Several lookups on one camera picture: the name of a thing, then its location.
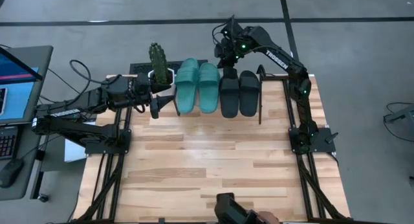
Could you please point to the black handheld device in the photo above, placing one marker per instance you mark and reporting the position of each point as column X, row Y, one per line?
column 233, row 209

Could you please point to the black computer mouse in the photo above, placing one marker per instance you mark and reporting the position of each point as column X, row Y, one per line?
column 9, row 172

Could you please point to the black rubber slide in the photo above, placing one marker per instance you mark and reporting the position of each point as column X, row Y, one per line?
column 249, row 97
column 229, row 101

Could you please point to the white box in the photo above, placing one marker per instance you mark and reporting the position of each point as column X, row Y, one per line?
column 72, row 152

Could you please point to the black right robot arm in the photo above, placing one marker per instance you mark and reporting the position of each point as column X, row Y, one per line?
column 300, row 88

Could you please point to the grey stand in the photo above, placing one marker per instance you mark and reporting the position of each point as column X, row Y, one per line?
column 404, row 115

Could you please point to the grey computer desk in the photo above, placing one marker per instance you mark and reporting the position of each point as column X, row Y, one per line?
column 29, row 165

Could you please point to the backlit keyboard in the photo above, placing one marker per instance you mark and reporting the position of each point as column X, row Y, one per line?
column 7, row 143

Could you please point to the black caster wheel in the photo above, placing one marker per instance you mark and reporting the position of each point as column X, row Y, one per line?
column 43, row 198

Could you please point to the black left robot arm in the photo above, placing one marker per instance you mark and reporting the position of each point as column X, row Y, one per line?
column 81, row 102

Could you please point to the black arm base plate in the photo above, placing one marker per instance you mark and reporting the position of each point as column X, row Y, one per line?
column 325, row 144
column 97, row 149

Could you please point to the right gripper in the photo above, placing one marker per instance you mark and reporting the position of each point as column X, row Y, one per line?
column 229, row 55

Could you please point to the grey monitor with blue screen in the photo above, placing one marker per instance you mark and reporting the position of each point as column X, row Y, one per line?
column 19, row 97

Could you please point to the green cactus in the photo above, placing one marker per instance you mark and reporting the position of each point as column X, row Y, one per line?
column 158, row 63

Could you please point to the small black box mount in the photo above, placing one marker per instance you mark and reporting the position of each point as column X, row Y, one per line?
column 161, row 220

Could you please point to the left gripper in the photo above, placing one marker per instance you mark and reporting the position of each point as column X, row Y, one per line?
column 140, row 91

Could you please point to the teal rubber slide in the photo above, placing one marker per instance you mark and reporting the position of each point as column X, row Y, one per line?
column 209, row 94
column 186, row 94

